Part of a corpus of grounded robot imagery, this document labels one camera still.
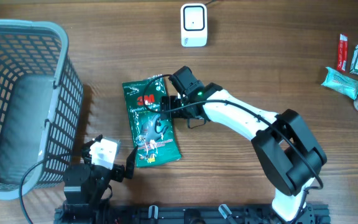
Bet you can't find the grey plastic basket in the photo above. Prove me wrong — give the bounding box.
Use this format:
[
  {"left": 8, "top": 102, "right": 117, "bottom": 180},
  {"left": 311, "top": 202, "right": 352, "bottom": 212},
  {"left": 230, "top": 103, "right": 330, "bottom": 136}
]
[{"left": 0, "top": 19, "right": 83, "bottom": 200}]

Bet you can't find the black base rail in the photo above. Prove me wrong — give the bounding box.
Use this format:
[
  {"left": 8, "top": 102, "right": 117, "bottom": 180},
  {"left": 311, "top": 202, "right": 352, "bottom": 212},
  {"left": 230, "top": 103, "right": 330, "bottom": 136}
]
[{"left": 53, "top": 200, "right": 331, "bottom": 224}]

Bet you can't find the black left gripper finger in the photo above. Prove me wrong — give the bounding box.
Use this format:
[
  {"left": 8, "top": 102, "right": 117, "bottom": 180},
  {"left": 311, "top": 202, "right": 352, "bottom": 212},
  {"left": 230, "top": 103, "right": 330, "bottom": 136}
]
[
  {"left": 124, "top": 146, "right": 138, "bottom": 179},
  {"left": 81, "top": 134, "right": 103, "bottom": 159}
]

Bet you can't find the white barcode scanner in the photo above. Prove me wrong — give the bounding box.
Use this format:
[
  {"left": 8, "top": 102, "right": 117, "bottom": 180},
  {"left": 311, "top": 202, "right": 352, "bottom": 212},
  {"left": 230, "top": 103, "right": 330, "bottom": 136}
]
[{"left": 180, "top": 3, "right": 208, "bottom": 47}]

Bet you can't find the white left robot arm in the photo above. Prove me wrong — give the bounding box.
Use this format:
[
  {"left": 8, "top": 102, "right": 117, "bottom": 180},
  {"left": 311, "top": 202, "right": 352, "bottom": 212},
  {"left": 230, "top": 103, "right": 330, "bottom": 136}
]
[{"left": 53, "top": 134, "right": 138, "bottom": 223}]

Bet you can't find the red coffee stick sachet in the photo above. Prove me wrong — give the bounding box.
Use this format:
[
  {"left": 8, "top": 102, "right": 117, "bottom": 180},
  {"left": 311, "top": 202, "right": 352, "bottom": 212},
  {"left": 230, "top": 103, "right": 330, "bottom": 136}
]
[{"left": 336, "top": 34, "right": 348, "bottom": 72}]

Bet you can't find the green 3M gloves packet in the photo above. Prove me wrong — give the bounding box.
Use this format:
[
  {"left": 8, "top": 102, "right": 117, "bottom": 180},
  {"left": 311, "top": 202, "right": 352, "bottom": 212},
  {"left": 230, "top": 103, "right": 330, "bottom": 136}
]
[{"left": 122, "top": 79, "right": 181, "bottom": 167}]

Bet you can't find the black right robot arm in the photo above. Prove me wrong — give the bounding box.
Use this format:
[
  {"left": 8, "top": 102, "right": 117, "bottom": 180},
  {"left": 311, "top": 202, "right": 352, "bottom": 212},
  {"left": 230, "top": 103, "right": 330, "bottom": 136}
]
[{"left": 160, "top": 66, "right": 327, "bottom": 223}]

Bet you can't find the light green wipes pack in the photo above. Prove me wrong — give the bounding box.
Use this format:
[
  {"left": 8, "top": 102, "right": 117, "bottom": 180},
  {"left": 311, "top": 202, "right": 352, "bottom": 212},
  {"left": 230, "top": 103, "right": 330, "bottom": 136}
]
[{"left": 321, "top": 67, "right": 358, "bottom": 100}]

